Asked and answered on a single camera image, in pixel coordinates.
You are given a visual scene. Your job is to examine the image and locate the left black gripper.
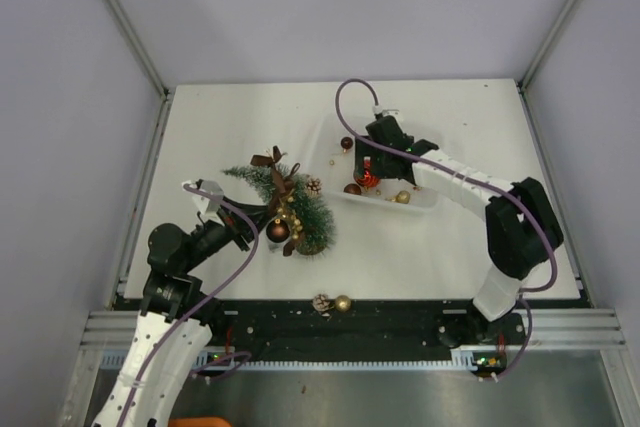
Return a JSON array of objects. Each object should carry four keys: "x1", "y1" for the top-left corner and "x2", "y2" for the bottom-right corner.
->
[{"x1": 181, "y1": 196, "x2": 279, "y2": 272}]

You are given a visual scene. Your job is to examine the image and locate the large brown matte bauble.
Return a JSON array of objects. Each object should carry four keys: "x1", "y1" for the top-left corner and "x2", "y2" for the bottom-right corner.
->
[{"x1": 265, "y1": 219, "x2": 290, "y2": 244}]

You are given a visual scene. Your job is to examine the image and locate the brown ribbon gold garland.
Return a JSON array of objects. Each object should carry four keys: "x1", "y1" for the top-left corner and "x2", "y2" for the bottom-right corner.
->
[{"x1": 250, "y1": 146, "x2": 304, "y2": 257}]

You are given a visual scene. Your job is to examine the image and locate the small green christmas tree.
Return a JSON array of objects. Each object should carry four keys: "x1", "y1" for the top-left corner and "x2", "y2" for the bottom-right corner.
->
[{"x1": 223, "y1": 162, "x2": 336, "y2": 257}]

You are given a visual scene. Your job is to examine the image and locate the white plastic basket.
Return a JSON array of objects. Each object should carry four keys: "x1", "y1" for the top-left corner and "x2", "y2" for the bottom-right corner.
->
[{"x1": 303, "y1": 114, "x2": 440, "y2": 215}]

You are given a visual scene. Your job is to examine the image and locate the red glitter bauble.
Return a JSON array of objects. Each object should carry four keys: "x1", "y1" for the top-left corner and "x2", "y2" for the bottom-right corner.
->
[{"x1": 353, "y1": 169, "x2": 380, "y2": 190}]

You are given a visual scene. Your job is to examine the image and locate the brown pine cone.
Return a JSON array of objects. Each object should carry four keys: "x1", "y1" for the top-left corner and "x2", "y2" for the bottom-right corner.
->
[
  {"x1": 312, "y1": 294, "x2": 332, "y2": 314},
  {"x1": 305, "y1": 177, "x2": 322, "y2": 197}
]

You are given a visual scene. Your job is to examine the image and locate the gold small bauble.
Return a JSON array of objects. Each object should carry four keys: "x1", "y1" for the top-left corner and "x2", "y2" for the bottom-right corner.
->
[{"x1": 334, "y1": 295, "x2": 352, "y2": 313}]

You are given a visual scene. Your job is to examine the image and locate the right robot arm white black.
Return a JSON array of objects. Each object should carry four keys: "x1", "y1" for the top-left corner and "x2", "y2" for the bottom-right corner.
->
[{"x1": 354, "y1": 114, "x2": 564, "y2": 343}]

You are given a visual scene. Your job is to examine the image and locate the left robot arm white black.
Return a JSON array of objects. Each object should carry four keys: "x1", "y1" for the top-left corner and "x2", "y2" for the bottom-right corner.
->
[{"x1": 92, "y1": 190, "x2": 273, "y2": 426}]

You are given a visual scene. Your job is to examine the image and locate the dark brown small bauble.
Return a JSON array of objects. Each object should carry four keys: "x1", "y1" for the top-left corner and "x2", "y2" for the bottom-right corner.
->
[{"x1": 340, "y1": 137, "x2": 354, "y2": 151}]

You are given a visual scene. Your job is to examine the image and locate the orange plastic crate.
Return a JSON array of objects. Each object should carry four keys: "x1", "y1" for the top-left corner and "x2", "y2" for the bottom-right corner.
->
[{"x1": 168, "y1": 416, "x2": 232, "y2": 427}]

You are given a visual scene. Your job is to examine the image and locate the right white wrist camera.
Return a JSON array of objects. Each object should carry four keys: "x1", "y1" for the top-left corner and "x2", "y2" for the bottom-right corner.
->
[{"x1": 372, "y1": 104, "x2": 403, "y2": 122}]

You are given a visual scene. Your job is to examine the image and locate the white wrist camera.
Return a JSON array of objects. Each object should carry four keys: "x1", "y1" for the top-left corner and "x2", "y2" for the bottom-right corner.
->
[
  {"x1": 182, "y1": 179, "x2": 224, "y2": 220},
  {"x1": 372, "y1": 104, "x2": 403, "y2": 122}
]

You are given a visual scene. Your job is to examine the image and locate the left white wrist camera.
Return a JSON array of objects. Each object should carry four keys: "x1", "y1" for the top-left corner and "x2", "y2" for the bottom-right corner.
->
[{"x1": 182, "y1": 179, "x2": 224, "y2": 220}]

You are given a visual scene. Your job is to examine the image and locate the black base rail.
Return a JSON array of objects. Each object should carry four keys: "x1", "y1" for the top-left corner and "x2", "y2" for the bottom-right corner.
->
[{"x1": 112, "y1": 296, "x2": 531, "y2": 363}]

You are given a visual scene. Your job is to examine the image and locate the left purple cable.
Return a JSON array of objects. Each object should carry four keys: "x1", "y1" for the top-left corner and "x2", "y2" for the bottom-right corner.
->
[{"x1": 117, "y1": 182, "x2": 261, "y2": 427}]

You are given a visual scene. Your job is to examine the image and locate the grey cable duct strip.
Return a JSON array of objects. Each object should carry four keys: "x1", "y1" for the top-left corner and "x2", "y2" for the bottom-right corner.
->
[{"x1": 99, "y1": 350, "x2": 506, "y2": 372}]

